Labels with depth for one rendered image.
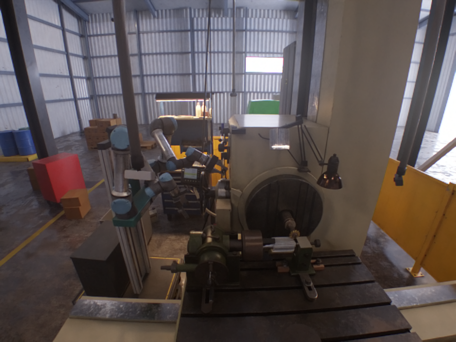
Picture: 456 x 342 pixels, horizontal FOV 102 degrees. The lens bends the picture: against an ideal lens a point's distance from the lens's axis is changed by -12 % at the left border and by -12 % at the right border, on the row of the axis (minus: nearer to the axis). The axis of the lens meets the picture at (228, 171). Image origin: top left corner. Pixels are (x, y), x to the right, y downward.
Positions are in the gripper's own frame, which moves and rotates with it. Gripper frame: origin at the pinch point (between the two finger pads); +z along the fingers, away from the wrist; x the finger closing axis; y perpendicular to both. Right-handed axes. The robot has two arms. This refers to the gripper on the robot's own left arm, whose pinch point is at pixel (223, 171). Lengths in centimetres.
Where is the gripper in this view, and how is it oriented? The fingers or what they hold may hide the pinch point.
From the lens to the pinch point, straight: 159.8
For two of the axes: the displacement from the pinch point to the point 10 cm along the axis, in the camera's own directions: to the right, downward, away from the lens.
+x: 5.2, -8.0, -2.9
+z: 8.5, 4.8, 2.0
